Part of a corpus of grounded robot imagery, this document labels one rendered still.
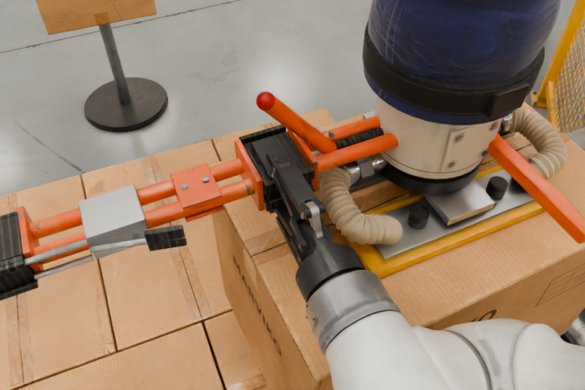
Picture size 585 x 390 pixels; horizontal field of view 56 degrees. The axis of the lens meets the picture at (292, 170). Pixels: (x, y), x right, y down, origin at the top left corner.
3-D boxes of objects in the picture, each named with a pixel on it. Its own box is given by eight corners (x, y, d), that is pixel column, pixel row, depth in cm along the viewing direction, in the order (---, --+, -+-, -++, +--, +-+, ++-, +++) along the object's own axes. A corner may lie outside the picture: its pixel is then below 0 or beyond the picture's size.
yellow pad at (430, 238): (520, 163, 91) (528, 142, 87) (562, 205, 85) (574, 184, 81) (339, 230, 82) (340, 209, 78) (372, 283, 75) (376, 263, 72)
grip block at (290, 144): (290, 149, 79) (289, 118, 75) (319, 196, 73) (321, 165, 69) (235, 166, 77) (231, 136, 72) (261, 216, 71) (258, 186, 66)
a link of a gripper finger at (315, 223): (312, 262, 61) (318, 241, 57) (295, 223, 64) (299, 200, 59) (332, 255, 62) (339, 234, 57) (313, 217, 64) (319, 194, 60)
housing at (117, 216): (140, 205, 72) (133, 181, 69) (153, 243, 68) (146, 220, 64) (86, 221, 70) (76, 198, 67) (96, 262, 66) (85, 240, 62)
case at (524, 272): (447, 200, 138) (487, 70, 109) (565, 332, 113) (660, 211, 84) (224, 292, 119) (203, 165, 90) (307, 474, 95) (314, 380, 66)
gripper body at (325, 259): (308, 282, 55) (274, 217, 61) (307, 323, 61) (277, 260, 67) (373, 258, 57) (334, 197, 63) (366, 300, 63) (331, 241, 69)
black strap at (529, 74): (465, 3, 83) (471, -21, 80) (577, 90, 68) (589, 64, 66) (332, 37, 77) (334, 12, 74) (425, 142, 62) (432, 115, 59)
